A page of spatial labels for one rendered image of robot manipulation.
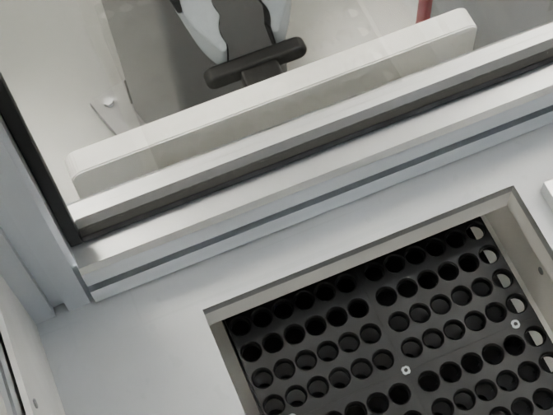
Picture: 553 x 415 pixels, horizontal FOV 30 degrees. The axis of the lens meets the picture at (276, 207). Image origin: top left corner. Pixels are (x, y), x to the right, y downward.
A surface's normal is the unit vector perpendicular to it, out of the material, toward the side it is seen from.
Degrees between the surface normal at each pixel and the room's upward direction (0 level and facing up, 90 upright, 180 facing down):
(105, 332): 0
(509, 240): 90
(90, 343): 0
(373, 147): 0
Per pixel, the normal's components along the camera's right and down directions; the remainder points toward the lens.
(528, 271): -0.92, 0.36
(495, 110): 0.24, 0.25
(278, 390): -0.04, -0.45
